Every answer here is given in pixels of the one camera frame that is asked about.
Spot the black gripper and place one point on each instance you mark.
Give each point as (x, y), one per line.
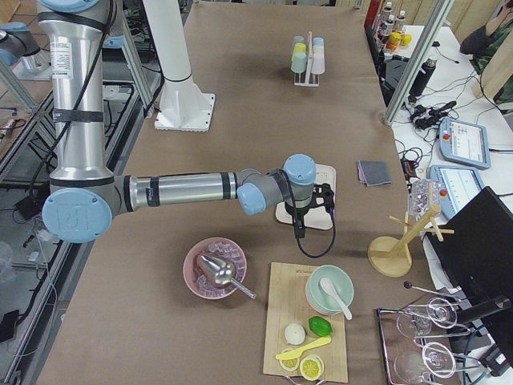
(301, 209)

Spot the beige rabbit tray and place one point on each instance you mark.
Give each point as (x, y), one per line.
(316, 218)

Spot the green cup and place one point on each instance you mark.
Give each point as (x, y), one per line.
(299, 62)

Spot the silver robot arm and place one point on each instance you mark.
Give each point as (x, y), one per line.
(88, 188)
(22, 54)

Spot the clear glass cup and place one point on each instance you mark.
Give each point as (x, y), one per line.
(423, 195)

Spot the white cup rack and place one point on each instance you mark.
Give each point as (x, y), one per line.
(307, 79)

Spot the pink cup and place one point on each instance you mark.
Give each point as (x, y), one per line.
(318, 64)

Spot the cream white cup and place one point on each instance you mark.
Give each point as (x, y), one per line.
(318, 50)

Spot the yellow cup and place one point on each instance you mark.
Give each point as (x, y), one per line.
(299, 48)

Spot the blue cup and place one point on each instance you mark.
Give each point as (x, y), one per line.
(318, 41)

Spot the white ceramic spoon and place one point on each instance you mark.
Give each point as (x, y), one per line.
(329, 288)

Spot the stacked green bowls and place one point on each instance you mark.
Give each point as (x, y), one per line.
(316, 296)

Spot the grey folded cloths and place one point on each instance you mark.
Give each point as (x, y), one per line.
(373, 173)

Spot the metal ice scoop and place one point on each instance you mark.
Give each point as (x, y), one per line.
(221, 272)

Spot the wooden mug tree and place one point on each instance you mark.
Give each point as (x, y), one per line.
(391, 256)

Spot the green lime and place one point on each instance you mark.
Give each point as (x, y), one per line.
(320, 326)

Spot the wooden cutting board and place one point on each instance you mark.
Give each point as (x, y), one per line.
(287, 303)

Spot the white garlic bulb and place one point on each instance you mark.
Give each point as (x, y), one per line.
(294, 334)

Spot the pink ice bowl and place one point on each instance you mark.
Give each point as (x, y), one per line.
(194, 277)

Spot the yellow plastic knife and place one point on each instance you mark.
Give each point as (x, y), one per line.
(297, 352)

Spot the lemon half slice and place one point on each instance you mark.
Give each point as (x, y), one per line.
(290, 364)

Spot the blue teach pendant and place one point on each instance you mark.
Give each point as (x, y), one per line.
(464, 143)
(458, 186)

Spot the wine glass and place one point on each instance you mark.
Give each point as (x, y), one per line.
(420, 320)
(433, 363)

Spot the black monitor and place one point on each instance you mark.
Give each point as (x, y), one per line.
(478, 258)

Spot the black water bottle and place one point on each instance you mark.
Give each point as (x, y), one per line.
(424, 74)

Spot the seated person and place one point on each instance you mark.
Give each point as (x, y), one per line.
(484, 42)

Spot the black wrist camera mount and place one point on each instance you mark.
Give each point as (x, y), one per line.
(323, 196)

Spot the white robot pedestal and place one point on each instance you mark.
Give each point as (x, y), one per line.
(183, 106)

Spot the wire glass rack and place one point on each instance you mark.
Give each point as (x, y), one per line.
(394, 343)

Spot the aluminium frame post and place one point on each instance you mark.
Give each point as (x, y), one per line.
(420, 52)

